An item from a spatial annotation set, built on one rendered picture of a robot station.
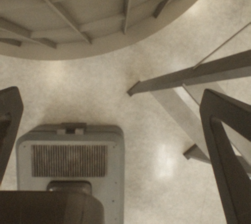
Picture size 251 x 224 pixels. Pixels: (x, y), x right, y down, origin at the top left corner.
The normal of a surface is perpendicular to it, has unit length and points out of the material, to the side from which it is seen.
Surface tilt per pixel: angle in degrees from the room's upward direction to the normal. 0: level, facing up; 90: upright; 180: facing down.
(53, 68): 0
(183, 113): 0
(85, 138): 45
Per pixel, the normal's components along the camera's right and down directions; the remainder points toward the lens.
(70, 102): 0.03, 0.11
